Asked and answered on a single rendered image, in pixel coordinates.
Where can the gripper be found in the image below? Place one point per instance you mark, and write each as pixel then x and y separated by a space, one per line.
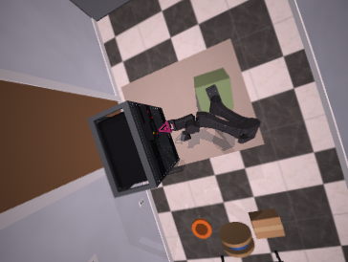
pixel 168 123

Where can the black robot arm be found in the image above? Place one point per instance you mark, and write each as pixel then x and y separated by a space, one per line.
pixel 234 124

